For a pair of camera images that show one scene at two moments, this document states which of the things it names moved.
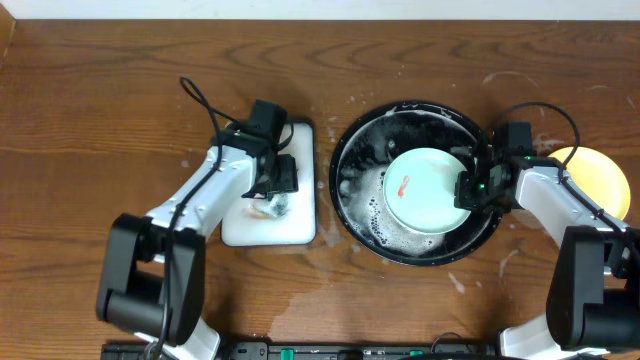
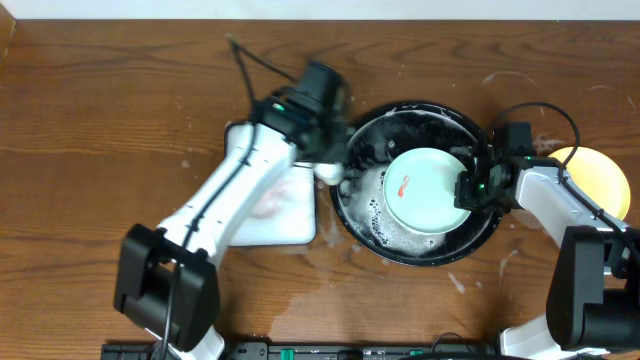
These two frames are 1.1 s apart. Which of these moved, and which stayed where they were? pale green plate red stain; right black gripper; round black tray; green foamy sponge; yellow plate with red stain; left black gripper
Moved: green foamy sponge; left black gripper
Stayed: right black gripper; round black tray; yellow plate with red stain; pale green plate red stain
